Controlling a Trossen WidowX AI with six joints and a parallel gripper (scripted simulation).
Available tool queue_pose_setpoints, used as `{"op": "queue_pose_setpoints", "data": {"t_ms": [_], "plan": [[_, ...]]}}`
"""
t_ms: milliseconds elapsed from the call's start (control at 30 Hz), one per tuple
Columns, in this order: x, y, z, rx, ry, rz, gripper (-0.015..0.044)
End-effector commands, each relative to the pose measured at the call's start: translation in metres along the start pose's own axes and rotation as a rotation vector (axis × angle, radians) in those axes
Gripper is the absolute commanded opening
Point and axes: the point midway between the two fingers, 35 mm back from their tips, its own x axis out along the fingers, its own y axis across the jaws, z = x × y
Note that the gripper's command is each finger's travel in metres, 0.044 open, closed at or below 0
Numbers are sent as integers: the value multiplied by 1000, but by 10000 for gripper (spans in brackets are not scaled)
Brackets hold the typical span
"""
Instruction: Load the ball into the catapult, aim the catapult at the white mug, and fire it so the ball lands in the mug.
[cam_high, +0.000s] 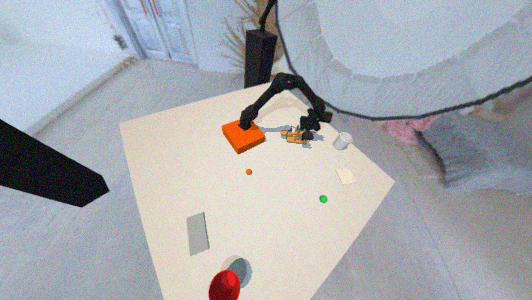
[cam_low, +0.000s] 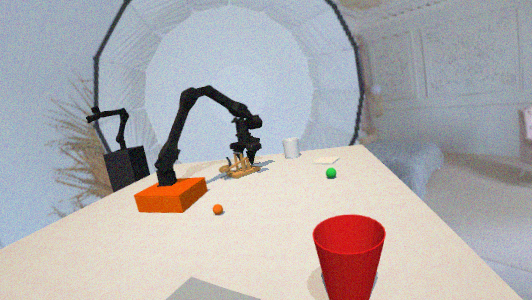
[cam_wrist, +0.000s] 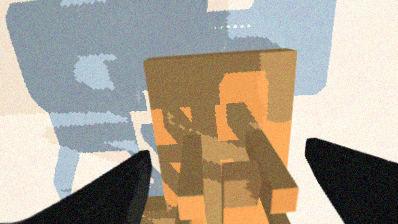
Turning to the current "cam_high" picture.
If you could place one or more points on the red plastic cup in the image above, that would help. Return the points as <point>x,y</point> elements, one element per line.
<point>224,286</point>

